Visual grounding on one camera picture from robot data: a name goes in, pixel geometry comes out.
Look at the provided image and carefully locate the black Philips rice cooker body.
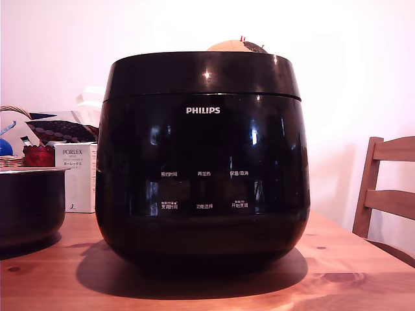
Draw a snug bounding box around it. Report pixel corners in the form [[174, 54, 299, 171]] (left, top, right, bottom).
[[94, 91, 311, 270]]

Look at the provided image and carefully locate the red crinkled bag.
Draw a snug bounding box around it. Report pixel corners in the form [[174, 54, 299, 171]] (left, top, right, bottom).
[[21, 144, 55, 168]]

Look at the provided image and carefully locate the white plastic object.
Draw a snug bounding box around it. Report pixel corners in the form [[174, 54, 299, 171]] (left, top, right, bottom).
[[70, 85, 107, 126]]

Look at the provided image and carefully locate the blue ball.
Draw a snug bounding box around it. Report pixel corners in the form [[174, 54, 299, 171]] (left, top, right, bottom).
[[0, 138, 14, 158]]

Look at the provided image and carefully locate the wooden chair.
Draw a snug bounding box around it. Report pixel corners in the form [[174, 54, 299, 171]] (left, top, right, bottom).
[[351, 135, 415, 264]]

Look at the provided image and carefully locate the black inner cooking pot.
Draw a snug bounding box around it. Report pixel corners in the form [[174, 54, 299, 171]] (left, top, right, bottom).
[[0, 168, 67, 251]]

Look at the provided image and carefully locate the wicker basket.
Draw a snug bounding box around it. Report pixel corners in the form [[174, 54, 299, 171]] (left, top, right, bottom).
[[0, 104, 34, 172]]

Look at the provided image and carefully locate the cork globe with pins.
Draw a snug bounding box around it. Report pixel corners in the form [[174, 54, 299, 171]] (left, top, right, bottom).
[[206, 37, 270, 54]]

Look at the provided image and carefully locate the black rice cooker lid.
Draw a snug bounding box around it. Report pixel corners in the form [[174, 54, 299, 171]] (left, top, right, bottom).
[[101, 50, 303, 102]]

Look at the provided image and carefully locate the white Porlex box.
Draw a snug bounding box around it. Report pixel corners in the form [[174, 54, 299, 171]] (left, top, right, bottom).
[[53, 141, 99, 214]]

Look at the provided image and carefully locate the dotted dark red cloth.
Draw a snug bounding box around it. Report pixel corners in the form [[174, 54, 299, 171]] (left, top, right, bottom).
[[25, 119, 101, 144]]

